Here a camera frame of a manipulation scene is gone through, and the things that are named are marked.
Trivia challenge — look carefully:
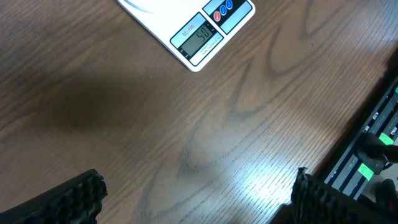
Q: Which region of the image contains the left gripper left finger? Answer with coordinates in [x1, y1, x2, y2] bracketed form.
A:
[1, 169, 108, 224]

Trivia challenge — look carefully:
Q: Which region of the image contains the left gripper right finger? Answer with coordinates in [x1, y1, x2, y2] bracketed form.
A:
[270, 167, 398, 224]

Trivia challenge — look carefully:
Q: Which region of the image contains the white digital kitchen scale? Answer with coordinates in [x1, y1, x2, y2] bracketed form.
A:
[118, 0, 256, 72]

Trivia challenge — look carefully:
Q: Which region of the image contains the black mounting rail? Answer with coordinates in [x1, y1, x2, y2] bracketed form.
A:
[318, 75, 397, 217]

